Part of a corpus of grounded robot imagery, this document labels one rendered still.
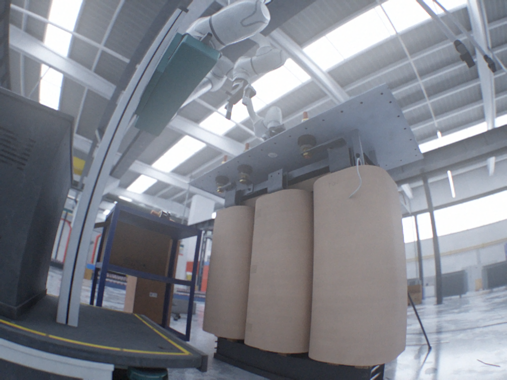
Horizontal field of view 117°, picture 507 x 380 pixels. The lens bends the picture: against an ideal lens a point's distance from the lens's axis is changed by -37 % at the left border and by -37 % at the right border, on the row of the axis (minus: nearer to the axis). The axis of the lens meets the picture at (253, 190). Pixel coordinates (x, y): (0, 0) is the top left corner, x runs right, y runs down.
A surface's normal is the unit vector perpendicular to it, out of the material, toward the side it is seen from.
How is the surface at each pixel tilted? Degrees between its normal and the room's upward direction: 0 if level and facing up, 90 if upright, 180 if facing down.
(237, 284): 90
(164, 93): 180
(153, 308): 90
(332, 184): 90
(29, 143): 90
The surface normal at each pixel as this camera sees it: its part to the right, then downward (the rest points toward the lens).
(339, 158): -0.72, -0.33
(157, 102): -0.07, 0.91
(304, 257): 0.31, -0.37
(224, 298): -0.45, -0.40
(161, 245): 0.68, -0.25
